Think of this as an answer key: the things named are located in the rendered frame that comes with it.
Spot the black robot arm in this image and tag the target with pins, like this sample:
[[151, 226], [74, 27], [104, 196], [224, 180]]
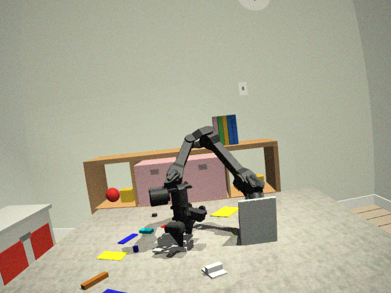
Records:
[[244, 179]]

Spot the cyan rectangular block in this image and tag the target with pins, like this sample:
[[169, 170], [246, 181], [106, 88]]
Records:
[[146, 231]]

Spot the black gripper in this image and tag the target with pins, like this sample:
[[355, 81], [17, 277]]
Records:
[[176, 229]]

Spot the orange rectangular bar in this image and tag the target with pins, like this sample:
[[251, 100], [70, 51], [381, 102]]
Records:
[[91, 282]]

